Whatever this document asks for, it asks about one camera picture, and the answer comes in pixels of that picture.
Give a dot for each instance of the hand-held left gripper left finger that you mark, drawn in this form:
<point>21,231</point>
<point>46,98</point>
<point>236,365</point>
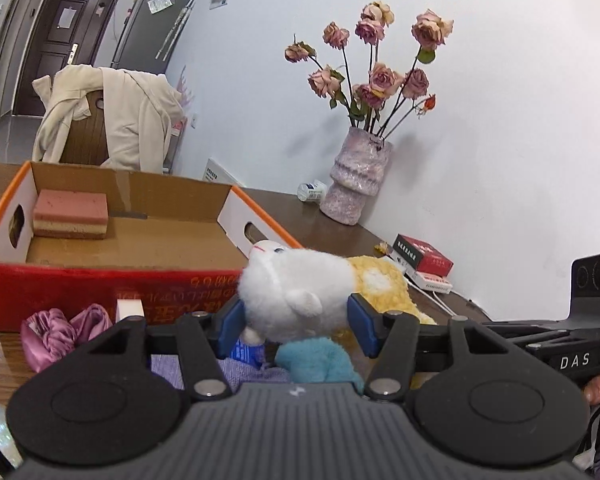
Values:
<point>228,326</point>

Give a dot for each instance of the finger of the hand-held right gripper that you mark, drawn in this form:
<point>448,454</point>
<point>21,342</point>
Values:
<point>530,329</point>

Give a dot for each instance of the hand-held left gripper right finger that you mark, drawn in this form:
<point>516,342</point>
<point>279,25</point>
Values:
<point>362,326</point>

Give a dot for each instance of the yellow plush toy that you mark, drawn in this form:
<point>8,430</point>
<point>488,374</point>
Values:
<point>385,280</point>

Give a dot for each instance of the purple soft cloth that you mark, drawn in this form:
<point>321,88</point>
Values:
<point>252,379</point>

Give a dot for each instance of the blue plush toy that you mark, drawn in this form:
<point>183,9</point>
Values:
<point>310,360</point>

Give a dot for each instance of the white plush toy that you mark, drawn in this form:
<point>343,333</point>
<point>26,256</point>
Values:
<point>290,280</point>

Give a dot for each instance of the red cardboard box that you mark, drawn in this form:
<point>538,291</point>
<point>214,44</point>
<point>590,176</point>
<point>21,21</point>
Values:
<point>80,290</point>

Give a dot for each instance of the pink satin scrunchie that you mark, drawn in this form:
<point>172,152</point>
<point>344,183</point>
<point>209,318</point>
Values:
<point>55,335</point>

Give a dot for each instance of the person's right hand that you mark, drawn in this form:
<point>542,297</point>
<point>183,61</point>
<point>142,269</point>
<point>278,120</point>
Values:
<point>597,390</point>

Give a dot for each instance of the blue white packet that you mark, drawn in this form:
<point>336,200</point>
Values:
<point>244,354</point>

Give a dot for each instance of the small yellow candy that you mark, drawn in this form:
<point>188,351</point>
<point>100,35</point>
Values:
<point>381,247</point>

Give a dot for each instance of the white power strip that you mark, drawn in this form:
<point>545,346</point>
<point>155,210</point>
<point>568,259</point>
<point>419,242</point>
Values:
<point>432,281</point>

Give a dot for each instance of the red white carton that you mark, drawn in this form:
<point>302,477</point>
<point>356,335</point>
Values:
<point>422,255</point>

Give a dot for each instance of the white foam block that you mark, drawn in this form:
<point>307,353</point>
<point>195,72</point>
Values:
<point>129,309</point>

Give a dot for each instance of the small white bottle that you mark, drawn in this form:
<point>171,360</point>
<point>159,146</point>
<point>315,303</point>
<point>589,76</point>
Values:
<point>311,191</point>

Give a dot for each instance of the pink speckled vase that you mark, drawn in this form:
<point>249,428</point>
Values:
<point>355,180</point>

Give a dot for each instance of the white card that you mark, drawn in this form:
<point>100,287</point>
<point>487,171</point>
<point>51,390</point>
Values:
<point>219,172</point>

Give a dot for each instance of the pink layered sponge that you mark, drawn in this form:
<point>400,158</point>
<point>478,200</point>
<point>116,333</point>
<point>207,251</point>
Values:
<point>70,212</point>

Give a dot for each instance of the beige coat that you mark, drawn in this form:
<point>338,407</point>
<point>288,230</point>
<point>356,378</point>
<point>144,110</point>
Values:
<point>130,120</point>

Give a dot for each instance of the wooden chair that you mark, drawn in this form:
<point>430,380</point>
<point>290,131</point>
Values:
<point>85,135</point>

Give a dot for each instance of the bunch of dried pink roses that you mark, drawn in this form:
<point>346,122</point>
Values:
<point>380,80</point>

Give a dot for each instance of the grey refrigerator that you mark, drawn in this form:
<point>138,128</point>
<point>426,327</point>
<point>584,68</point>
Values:
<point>145,35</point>

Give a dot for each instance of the clear folded umbrella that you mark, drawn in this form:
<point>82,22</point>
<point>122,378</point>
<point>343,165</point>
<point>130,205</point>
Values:
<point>177,27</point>

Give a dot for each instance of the dark brown door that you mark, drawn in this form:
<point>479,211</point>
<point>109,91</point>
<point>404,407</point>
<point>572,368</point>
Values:
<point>45,60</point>

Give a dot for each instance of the white paper notice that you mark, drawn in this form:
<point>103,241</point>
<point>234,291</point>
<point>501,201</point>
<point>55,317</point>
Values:
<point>70,14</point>

